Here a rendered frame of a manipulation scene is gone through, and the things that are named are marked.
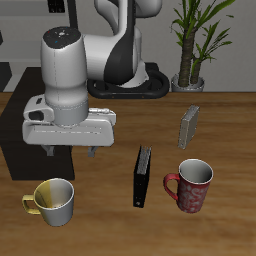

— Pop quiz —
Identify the black standing book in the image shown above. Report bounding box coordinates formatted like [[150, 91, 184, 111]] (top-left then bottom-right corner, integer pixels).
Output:
[[132, 145, 153, 209]]

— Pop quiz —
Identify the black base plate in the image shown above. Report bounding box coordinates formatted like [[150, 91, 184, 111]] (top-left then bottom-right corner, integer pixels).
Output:
[[87, 61, 171, 100]]

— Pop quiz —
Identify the red patterned mug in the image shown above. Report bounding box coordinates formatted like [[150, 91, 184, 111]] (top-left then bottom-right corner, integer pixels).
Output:
[[162, 158, 215, 214]]

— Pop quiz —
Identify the grey standing book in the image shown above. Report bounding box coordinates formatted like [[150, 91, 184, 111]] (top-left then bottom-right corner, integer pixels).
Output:
[[177, 104, 201, 150]]

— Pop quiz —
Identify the green pot plant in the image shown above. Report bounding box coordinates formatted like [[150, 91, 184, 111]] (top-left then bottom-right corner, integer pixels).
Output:
[[169, 0, 236, 93]]

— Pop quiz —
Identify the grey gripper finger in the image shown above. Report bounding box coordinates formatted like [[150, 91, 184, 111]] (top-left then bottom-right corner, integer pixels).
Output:
[[40, 144, 57, 157], [87, 145, 100, 158]]

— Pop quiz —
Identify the white-yellow mug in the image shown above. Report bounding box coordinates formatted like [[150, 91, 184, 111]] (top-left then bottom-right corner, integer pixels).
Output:
[[21, 177, 76, 228]]

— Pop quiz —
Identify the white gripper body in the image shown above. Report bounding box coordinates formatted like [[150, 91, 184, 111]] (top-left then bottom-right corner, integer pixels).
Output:
[[21, 107, 117, 148]]

